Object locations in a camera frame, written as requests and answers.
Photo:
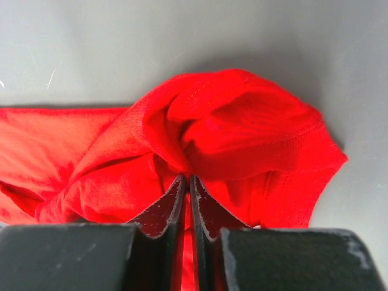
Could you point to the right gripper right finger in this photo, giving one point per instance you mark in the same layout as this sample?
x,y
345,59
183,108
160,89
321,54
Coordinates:
x,y
230,255

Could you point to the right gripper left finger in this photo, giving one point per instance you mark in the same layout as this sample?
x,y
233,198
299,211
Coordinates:
x,y
142,254

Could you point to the red t-shirt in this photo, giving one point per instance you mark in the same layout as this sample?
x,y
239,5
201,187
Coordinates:
x,y
265,155

